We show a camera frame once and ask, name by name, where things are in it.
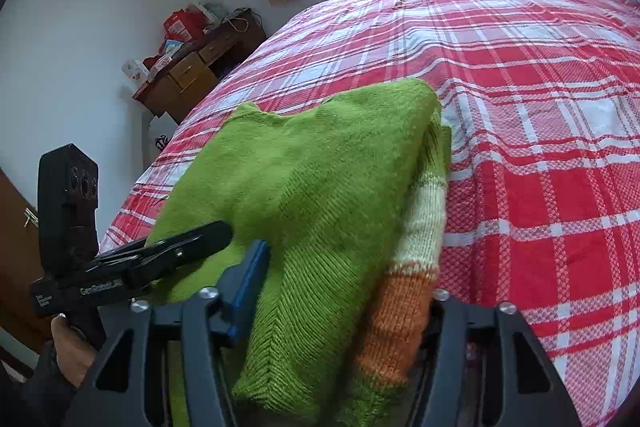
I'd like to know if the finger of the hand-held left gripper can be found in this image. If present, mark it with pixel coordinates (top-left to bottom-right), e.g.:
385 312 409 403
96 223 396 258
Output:
96 220 234 292

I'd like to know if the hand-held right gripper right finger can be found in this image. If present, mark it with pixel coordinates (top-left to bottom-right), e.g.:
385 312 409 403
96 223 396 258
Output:
404 288 582 427

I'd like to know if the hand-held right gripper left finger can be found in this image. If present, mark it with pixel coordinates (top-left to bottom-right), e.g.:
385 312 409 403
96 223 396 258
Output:
64 238 273 427

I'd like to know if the green orange knitted sweater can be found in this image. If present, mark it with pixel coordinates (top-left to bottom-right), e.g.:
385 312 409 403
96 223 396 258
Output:
145 78 453 427

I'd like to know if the person's left hand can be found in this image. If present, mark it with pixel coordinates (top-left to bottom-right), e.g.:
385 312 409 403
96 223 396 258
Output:
49 315 99 389

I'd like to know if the wooden door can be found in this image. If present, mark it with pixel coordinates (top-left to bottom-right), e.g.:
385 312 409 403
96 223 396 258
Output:
0 167 53 350

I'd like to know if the white printed paper bag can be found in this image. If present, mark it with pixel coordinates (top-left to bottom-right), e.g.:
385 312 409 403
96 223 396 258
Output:
144 116 177 168

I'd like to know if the white card box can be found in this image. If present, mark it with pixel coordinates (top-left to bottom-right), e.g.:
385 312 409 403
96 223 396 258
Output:
121 59 152 86

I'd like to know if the wooden desk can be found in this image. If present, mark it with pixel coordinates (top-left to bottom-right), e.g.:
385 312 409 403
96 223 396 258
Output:
132 9 269 126

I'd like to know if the red plaid blanket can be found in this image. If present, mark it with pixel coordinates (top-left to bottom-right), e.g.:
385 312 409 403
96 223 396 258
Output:
97 0 640 427

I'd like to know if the red gift bag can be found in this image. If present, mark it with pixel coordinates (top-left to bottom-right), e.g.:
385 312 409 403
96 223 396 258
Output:
162 4 210 44

